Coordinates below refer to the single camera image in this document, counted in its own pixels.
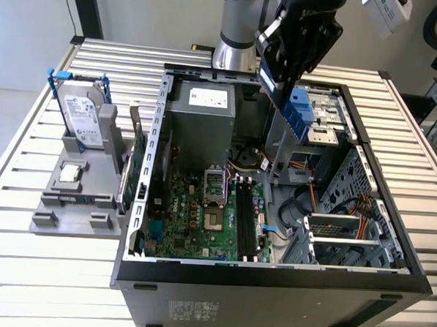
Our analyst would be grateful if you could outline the silver CPU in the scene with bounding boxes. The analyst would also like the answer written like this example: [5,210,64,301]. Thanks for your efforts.
[58,164,83,185]

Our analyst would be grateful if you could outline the grey power supply unit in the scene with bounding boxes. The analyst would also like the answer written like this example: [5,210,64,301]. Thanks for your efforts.
[161,79,238,175]

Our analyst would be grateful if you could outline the red yellow power wires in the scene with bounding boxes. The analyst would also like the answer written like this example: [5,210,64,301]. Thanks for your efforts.
[353,192,381,241]

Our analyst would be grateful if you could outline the grey parts rack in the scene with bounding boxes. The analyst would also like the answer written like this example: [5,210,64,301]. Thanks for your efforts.
[29,101,134,241]

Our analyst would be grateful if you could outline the thick black data cable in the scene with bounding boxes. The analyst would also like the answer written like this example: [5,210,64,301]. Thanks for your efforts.
[276,190,313,237]

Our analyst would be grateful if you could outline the grey metal drive cage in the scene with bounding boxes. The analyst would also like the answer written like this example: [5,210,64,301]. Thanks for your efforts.
[263,83,355,188]

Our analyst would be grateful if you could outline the green graphics card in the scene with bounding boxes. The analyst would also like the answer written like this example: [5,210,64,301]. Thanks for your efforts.
[115,99,152,219]

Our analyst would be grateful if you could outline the orange power wires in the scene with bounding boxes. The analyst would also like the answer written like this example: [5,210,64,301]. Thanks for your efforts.
[287,158,319,216]

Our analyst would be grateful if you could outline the metal socket cover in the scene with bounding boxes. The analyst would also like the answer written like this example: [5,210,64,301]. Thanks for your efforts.
[203,165,229,206]

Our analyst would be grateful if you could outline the black cable with blue tab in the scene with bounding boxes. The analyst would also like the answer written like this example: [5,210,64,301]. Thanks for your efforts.
[260,223,296,238]

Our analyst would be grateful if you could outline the green motherboard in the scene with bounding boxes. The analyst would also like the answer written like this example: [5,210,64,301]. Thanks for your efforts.
[140,168,277,264]

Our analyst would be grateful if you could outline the perforated metal disk bay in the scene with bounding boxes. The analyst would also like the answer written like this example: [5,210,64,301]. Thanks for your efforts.
[280,139,414,272]

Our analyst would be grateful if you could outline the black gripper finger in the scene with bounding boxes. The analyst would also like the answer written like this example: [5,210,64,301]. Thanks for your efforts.
[252,10,299,85]
[295,12,345,82]

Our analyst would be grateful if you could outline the thin metal locking lever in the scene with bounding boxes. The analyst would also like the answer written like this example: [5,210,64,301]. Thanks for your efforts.
[222,162,231,206]

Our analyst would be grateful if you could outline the RAM slot with white latches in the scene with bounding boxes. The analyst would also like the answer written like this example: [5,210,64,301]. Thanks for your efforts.
[236,176,254,262]
[245,176,263,262]

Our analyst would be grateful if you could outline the blue disk carrier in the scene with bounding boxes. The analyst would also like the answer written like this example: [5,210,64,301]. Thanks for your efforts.
[42,68,114,157]

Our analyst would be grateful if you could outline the black frame post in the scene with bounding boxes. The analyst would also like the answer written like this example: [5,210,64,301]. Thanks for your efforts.
[65,0,106,41]

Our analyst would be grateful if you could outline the blue header connector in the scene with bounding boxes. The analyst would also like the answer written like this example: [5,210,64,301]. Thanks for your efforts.
[148,220,165,241]

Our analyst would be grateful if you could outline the blue plastic drive latch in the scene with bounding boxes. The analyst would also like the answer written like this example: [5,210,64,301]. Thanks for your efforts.
[289,86,315,126]

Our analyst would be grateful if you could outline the black open PC case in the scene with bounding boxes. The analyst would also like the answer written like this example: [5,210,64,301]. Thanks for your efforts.
[107,59,437,327]

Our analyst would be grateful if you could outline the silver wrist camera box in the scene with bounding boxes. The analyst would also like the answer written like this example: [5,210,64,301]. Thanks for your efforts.
[359,0,414,42]

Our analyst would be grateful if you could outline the CPU socket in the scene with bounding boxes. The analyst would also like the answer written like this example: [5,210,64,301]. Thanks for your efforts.
[203,206,227,233]

